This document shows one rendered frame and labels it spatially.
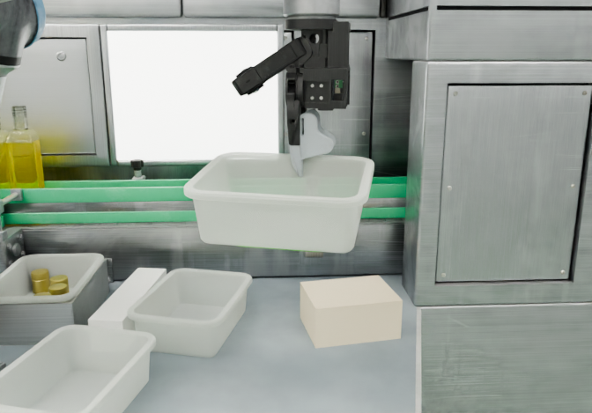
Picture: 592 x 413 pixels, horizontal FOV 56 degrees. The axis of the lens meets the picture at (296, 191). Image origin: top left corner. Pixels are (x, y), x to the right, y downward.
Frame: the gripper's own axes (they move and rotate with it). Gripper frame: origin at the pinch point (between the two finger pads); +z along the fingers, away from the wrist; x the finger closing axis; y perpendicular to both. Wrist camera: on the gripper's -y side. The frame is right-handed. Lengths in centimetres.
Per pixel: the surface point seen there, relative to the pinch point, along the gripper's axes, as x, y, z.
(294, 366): 4.8, -1.0, 34.7
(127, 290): 16.8, -35.6, 28.7
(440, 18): 30.9, 21.4, -21.7
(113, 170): 54, -56, 13
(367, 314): 14.7, 10.5, 29.3
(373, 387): 0.7, 12.1, 34.7
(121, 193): 35, -45, 14
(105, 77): 50, -54, -10
